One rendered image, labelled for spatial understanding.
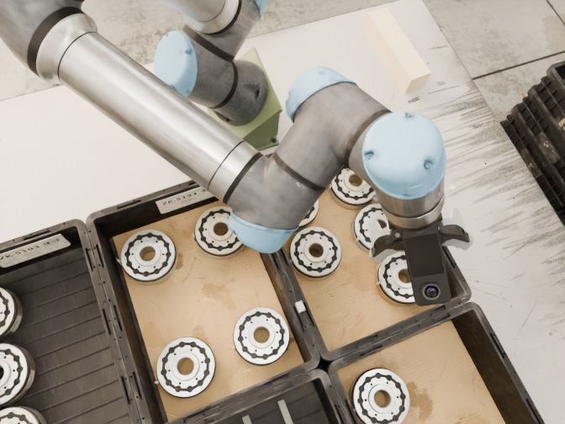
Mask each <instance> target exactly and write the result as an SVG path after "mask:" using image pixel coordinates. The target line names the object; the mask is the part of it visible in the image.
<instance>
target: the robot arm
mask: <svg viewBox="0 0 565 424"><path fill-rule="evenodd" d="M84 1H85V0H0V38H1V39H2V40H3V42H4V43H5V45H6V46H7V47H8V48H9V49H10V51H11V52H12V53H13V54H14V55H15V56H16V57H17V59H18V60H19V61H20V62H21V63H22V64H23V65H24V66H26V67H27V68H28V69H29V70H31V71H32V72H33V73H34V74H35V75H37V76H38V77H39V78H41V79H42V80H43V81H45V82H48V83H50V84H59V83H62V84H63V85H65V86H66V87H68V88H69V89H70V90H72V91H73V92H74V93H75V94H77V95H78V96H79V97H81V98H82V99H84V100H85V101H86V102H88V103H89V104H91V105H92V106H93V107H94V108H95V109H97V110H98V111H100V112H101V113H102V114H104V115H105V116H107V117H108V118H109V119H111V120H112V121H113V122H114V123H116V124H117V125H119V126H120V127H121V128H123V129H124V130H126V131H127V132H129V133H130V134H131V135H132V136H133V137H135V138H136V139H137V140H139V141H140V142H142V143H143V144H144V145H146V146H148V147H149V148H150V149H152V150H153V151H154V152H155V153H156V154H158V155H159V156H161V157H162V158H164V159H165V160H166V161H168V162H169V163H171V164H172V165H173V166H174V167H175V168H177V169H178V170H179V171H181V172H183V173H184V174H185V175H187V176H188V177H189V178H191V179H192V180H193V181H194V182H195V183H197V184H198V185H200V186H201V187H203V188H204V189H206V190H207V191H208V192H210V193H211V194H212V195H213V196H214V197H216V198H217V199H219V200H220V201H222V202H223V203H224V204H226V205H227V206H229V207H230V208H231V209H232V210H231V212H230V217H229V219H228V226H229V228H230V230H231V232H232V233H233V234H234V235H236V236H237V238H238V240H239V241H240V242H242V243H243V244H244V245H246V246H248V247H249V248H251V249H253V250H255V251H257V252H262V253H273V252H276V251H278V250H279V249H280V248H281V247H282V246H283V245H284V243H285V242H286V241H287V240H288V238H289V237H290V236H291V235H292V234H293V233H294V232H295V231H296V230H297V229H298V228H299V224H300V223H301V221H302V220H303V219H304V217H305V216H306V214H307V213H308V212H309V211H310V210H311V208H312V207H313V206H314V204H315V203H316V201H317V200H318V199H319V197H320V196H321V194H322V193H323V192H324V191H325V190H326V188H327V187H328V186H329V185H330V183H331V182H332V181H333V179H334V178H335V176H336V175H337V174H338V172H339V171H340V170H341V169H342V168H343V166H344V165H345V166H346V167H348V168H349V169H350V170H352V171H353V172H354V173H355V174H356V175H358V176H359V177H360V178H361V179H363V180H364V181H365V182H366V183H367V184H369V185H370V186H371V187H372V188H373V189H374V190H375V193H376V194H374V195H373V196H372V200H373V202H374V203H378V202H379V203H380V205H381V208H382V211H383V213H384V214H385V216H386V218H387V219H388V227H386V228H384V229H382V228H381V226H380V225H379V223H378V221H377V220H374V221H373V222H372V224H371V246H372V247H371V249H370V251H369V258H370V259H371V261H373V262H375V263H380V262H381V261H382V260H384V259H386V258H387V257H388V256H391V255H393V254H396V253H397V252H399V251H404V253H405V258H406V262H407V269H408V274H409V277H410V282H411V286H412V290H413V295H414V299H415V303H416V304H417V305H418V306H426V305H438V304H444V303H448V302H449V301H450V300H451V291H450V286H449V282H448V277H447V272H446V264H445V259H444V254H443V250H442V246H454V247H455V248H461V249H463V250H467V249H468V248H469V247H470V246H471V245H472V244H473V239H472V237H471V235H470V234H469V233H467V230H466V227H465V225H464V223H463V220H462V216H461V214H460V211H459V210H458V209H457V208H456V207H451V210H450V216H449V218H446V217H444V218H442V213H441V211H442V208H443V205H444V203H445V172H446V150H445V147H444V145H443V140H442V137H441V133H440V131H439V130H438V129H437V127H436V126H435V125H434V123H433V122H431V121H430V120H429V119H427V118H426V117H425V116H423V115H421V114H413V113H406V112H398V113H393V112H392V111H391V110H389V109H388V108H386V107H385V106H384V105H382V104H381V103H379V102H378V101H377V100H376V99H375V98H373V97H372V96H370V95H369V94H368V93H366V92H365V91H363V90H362V89H361V88H359V87H358V85H357V84H356V83H355V82H353V81H352V80H350V79H347V78H346V77H344V76H342V75H341V74H340V73H339V72H336V71H335V70H333V69H332V68H329V67H327V66H317V67H313V68H311V69H309V70H307V71H306V72H304V73H303V74H302V75H301V76H299V77H298V79H297V80H296V81H295V82H294V83H293V85H292V86H291V87H290V89H289V91H288V98H287V99H286V101H285V109H286V113H287V115H288V117H289V118H290V119H291V121H292V123H293V125H292V126H291V128H290V129H289V131H288V132H287V134H286V135H285V136H284V137H283V139H282V141H281V142H280V144H279V145H278V147H277V148H276V150H275V151H274V152H273V153H272V155H271V156H270V158H269V159H268V158H267V157H266V156H263V155H262V154H261V153H260V152H259V151H258V150H256V149H255V148H254V147H252V146H251V145H249V144H248V143H247V142H245V141H244V140H242V139H241V138H240V137H239V136H238V135H236V134H235V133H233V132H232V131H231V130H229V129H227V128H226V127H225V126H223V125H222V124H221V123H220V122H219V121H217V120H216V119H214V118H213V117H211V116H210V115H209V114H207V113H206V112H204V111H203V110H202V109H201V108H199V107H198V106H197V105H195V104H194V103H197V104H200V105H203V106H204V107H207V108H209V109H210V110H211V111H212V112H213V113H214V114H215V115H216V116H217V117H218V118H219V119H221V120H222V121H224V122H225V123H227V124H230V125H235V126H240V125H245V124H248V123H249V122H251V121H252V120H253V119H254V118H255V117H256V116H257V115H258V114H259V113H260V112H261V110H262V108H263V106H264V104H265V102H266V99H267V90H268V85H267V77H266V74H265V72H264V71H263V70H262V69H261V68H260V67H259V66H258V65H257V64H255V63H253V62H252V61H248V60H244V59H239V60H237V59H235V57H236V55H237V53H238V52H239V50H240V48H241V46H242V45H243V44H244V42H245V41H246V38H247V37H248V35H249V33H250V32H251V30H252V29H253V27H254V26H255V24H256V22H257V21H258V20H259V19H260V18H261V13H262V12H263V10H264V8H265V6H266V4H267V0H157V1H159V2H161V3H164V4H166V5H167V6H168V7H170V8H173V9H175V10H177V11H178V12H180V13H183V14H184V17H185V19H186V20H187V21H186V23H185V24H184V26H183V28H182V30H181V31H179V30H177V31H171V32H169V34H165V35H164V36H163V38H162V39H161V41H160V43H159V45H158V46H157V48H156V53H155V59H154V67H155V74H153V73H152V72H150V71H149V70H147V69H146V68H145V67H143V66H142V65H141V64H140V63H139V62H137V61H135V60H134V59H133V58H131V57H130V56H128V55H127V54H126V53H124V52H123V51H122V50H121V49H119V48H118V47H117V46H115V45H114V44H112V43H111V42H110V41H108V40H107V39H105V38H104V37H102V36H101V35H100V34H99V33H98V27H97V25H96V23H95V21H94V20H93V19H92V18H91V17H90V16H88V15H87V14H86V13H84V12H83V11H82V3H83V2H84ZM191 101H192V102H193V103H192V102H191Z"/></svg>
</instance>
